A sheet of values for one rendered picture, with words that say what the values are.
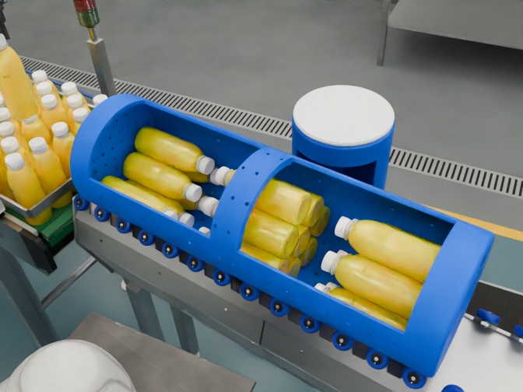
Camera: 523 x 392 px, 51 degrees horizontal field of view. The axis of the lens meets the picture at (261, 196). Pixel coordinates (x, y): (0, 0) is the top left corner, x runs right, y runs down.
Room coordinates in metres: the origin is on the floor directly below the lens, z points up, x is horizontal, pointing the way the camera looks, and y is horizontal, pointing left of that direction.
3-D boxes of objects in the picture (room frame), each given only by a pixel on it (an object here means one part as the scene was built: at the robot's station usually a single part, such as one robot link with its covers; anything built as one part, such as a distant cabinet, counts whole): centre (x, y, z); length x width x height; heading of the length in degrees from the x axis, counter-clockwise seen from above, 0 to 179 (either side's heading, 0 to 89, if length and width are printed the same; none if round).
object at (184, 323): (1.12, 0.31, 0.31); 0.06 x 0.06 x 0.63; 54
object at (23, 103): (1.16, 0.58, 1.24); 0.07 x 0.07 x 0.19
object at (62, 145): (1.16, 0.51, 0.99); 0.07 x 0.07 x 0.19
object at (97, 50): (1.62, 0.50, 0.55); 0.04 x 0.04 x 1.10; 54
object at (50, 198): (1.15, 0.46, 0.96); 0.40 x 0.01 x 0.03; 144
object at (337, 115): (1.24, -0.24, 1.03); 0.28 x 0.28 x 0.01
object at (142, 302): (1.01, 0.39, 0.31); 0.06 x 0.06 x 0.63; 54
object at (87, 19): (1.62, 0.50, 1.18); 0.06 x 0.06 x 0.05
